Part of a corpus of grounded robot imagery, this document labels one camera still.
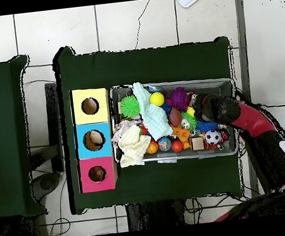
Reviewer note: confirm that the mint green waffle cloth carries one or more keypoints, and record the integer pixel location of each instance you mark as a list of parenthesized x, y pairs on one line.
[(155, 119)]

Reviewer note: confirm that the cream waffle cloth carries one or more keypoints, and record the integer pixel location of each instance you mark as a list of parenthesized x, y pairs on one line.
[(133, 147)]

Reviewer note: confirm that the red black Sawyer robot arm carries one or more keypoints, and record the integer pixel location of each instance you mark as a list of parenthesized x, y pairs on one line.
[(252, 120)]

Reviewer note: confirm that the clear mesh bin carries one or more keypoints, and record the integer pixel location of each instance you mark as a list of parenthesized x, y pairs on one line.
[(123, 92)]

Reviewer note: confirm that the wooden box with three holes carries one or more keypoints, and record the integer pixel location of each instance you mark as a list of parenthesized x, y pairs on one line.
[(91, 118)]

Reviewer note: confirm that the plain green spiky ball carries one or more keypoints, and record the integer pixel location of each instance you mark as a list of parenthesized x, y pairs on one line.
[(129, 106)]

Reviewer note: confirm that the smooth yellow ball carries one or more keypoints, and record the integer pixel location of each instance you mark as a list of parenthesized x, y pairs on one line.
[(157, 99)]

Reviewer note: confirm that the brown toy football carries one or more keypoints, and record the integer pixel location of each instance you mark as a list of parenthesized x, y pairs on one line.
[(175, 116)]

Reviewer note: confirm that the purple spiky toy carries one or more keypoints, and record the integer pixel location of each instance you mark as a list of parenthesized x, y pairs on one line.
[(178, 99)]

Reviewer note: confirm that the smooth orange ball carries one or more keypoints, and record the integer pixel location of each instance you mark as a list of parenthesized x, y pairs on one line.
[(177, 146)]

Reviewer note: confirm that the green spiky ball with eyes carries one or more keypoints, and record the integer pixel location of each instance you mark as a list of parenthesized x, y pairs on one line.
[(188, 121)]

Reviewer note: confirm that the dark green tablecloth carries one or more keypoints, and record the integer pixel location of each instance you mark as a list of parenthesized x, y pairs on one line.
[(151, 63)]

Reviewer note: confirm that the small soccer ball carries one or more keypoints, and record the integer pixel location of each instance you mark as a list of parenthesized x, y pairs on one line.
[(212, 137)]

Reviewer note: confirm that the grey round base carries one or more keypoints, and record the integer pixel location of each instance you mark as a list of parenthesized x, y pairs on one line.
[(46, 183)]

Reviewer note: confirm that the grey metal rail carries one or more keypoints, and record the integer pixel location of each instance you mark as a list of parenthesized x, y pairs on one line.
[(240, 22)]

